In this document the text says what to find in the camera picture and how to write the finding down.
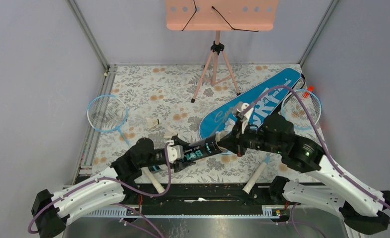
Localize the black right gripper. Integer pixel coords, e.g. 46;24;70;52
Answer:
217;118;284;157

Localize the white shuttlecock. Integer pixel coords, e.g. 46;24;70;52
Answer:
164;129;178;140
223;119;235;132
146;118;161;128

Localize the black shuttlecock tube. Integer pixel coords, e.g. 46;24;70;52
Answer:
143;135;223;172

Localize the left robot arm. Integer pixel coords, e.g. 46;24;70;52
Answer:
28;136;200;238

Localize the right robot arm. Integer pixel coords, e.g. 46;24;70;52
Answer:
217;114;390;235

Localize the blue badminton racket right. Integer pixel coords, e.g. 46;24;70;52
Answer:
242;89;323;195

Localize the blue badminton racket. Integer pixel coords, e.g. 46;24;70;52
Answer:
242;89;323;195
87;94;166;196

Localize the blue badminton racket left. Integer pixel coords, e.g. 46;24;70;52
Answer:
87;94;166;196

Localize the floral patterned mat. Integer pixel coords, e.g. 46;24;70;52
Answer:
92;65;315;183

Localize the blue racket cover bag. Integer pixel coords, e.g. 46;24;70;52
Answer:
199;68;302;155

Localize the pink music stand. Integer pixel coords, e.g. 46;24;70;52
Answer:
165;0;279;103

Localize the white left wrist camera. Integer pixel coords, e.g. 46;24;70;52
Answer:
165;140;184;163

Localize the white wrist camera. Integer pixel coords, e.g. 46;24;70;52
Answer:
165;140;184;163
233;102;254;134

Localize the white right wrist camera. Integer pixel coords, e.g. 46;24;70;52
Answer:
233;102;254;134

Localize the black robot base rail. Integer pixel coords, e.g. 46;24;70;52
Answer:
121;183;292;217

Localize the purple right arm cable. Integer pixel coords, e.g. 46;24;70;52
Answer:
239;84;390;238

